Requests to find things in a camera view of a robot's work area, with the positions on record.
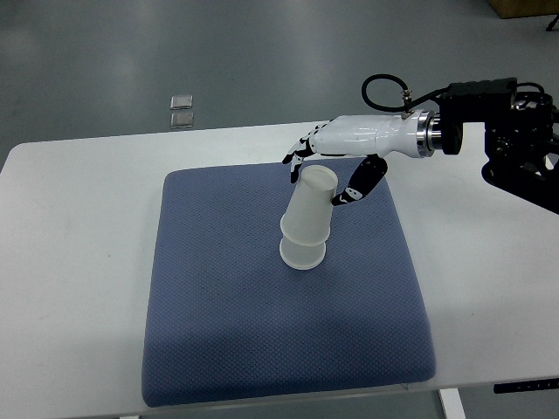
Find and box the white paper cup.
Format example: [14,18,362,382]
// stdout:
[279,236,327,271]
[280,165,338,247]

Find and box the black tripod leg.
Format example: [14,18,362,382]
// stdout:
[546,14,559,31]

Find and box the metal floor plate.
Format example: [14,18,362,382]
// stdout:
[169,93,193,110]
[170,112,194,129]

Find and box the blue mesh cushion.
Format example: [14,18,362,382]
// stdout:
[141,163,436,407]

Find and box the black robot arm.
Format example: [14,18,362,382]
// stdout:
[431,78,558,213]

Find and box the upper metal floor plate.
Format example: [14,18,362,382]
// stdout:
[169,93,193,110]

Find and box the black table control panel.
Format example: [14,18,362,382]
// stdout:
[493,378,559,395]

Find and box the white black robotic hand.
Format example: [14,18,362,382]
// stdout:
[282,111,436,206]

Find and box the brown cardboard box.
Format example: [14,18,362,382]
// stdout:
[489,0,558,19]

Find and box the lower metal floor plate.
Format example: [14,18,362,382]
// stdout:
[170,112,194,129]

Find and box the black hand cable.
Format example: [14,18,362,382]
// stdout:
[361,74,451,113]

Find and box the white table leg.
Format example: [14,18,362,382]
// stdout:
[438,388,466,419]

